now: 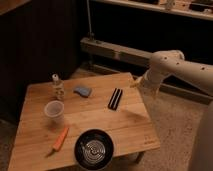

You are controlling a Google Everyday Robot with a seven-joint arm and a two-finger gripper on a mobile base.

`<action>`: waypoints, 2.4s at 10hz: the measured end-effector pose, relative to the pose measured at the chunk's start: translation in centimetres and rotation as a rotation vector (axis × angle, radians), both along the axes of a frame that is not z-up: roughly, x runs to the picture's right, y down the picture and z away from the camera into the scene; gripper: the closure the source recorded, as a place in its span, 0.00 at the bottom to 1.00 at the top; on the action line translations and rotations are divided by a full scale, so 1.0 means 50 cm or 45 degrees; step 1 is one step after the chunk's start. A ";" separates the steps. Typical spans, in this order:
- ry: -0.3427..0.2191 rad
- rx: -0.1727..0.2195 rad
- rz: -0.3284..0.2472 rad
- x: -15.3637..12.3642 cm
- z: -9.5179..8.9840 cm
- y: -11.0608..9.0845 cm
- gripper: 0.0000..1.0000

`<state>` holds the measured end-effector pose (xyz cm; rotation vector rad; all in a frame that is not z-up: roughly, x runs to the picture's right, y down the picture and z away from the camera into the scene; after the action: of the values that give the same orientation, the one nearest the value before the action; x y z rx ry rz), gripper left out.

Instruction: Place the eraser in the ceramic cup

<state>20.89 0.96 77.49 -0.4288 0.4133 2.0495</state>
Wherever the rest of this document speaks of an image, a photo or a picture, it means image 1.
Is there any black striped eraser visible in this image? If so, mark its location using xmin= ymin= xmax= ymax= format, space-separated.
xmin=108 ymin=88 xmax=123 ymax=110

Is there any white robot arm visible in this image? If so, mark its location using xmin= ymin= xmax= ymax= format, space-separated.
xmin=130 ymin=50 xmax=213 ymax=171

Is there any translucent ceramic cup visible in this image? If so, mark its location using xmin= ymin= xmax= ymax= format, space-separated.
xmin=44 ymin=100 xmax=64 ymax=124

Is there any wooden table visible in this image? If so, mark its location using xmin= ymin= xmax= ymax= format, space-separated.
xmin=8 ymin=73 xmax=160 ymax=171

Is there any vertical metal pole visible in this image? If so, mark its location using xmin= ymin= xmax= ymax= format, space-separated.
xmin=86 ymin=0 xmax=94 ymax=41

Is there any black bowl with spiral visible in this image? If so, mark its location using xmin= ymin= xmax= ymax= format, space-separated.
xmin=74 ymin=129 xmax=114 ymax=171

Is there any clear plastic bottle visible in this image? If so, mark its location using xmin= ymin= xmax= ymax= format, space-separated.
xmin=52 ymin=74 xmax=65 ymax=101

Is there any wooden shelf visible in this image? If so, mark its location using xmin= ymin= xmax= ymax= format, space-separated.
xmin=93 ymin=0 xmax=213 ymax=21

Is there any orange carrot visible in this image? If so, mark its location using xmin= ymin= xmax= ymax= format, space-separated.
xmin=53 ymin=127 xmax=69 ymax=151

